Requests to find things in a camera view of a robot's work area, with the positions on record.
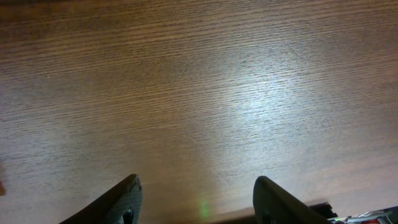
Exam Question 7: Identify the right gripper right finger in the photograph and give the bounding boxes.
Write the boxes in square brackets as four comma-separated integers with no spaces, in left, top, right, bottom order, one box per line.
[252,176,330,224]

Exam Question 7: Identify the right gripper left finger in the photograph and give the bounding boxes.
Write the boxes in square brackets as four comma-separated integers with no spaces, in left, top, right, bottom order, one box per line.
[61,174,142,224]

